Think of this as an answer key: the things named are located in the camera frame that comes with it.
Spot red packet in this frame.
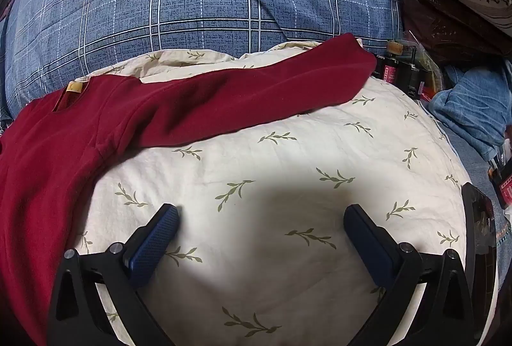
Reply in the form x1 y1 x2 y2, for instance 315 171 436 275
490 166 512 211

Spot blue denim garment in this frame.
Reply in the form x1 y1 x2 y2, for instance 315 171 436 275
428 62 512 163

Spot dark red shirt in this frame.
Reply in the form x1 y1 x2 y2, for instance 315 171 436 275
0 33 377 346

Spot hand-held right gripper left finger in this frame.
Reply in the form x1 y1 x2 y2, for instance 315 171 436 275
47 204 180 346

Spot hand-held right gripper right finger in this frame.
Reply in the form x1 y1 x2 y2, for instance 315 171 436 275
343 204 486 346

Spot dark brown cloth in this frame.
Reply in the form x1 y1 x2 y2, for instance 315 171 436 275
394 0 512 67

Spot black bottle with red label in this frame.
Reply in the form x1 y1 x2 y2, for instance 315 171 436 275
374 53 401 86
399 61 425 98

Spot clear plastic bag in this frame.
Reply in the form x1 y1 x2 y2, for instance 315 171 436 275
398 30 445 93

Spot cream leaf-print quilt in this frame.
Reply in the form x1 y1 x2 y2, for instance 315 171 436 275
76 41 500 346

